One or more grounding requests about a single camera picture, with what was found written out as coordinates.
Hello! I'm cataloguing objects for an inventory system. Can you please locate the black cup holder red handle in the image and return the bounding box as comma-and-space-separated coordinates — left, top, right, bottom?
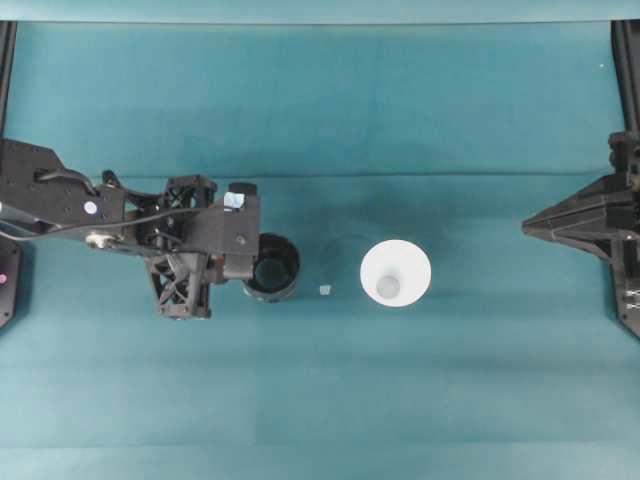
242, 232, 303, 305

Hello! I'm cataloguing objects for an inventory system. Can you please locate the white paper cup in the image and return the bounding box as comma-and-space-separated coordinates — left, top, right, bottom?
359, 238, 433, 308

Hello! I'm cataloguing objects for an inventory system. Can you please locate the black frame post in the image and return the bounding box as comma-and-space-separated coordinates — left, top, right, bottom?
610, 19, 640, 136
0, 20, 19, 144

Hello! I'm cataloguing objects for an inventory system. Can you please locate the blue-green table cloth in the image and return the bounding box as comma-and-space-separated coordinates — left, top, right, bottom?
0, 19, 640, 480

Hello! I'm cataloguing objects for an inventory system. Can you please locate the blue-green backdrop cloth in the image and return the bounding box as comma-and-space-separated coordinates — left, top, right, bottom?
0, 0, 640, 25

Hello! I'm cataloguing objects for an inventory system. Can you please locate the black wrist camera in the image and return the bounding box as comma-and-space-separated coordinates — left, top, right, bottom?
192, 182, 265, 261

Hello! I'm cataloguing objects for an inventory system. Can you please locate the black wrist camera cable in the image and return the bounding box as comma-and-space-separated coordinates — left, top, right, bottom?
0, 169, 236, 236

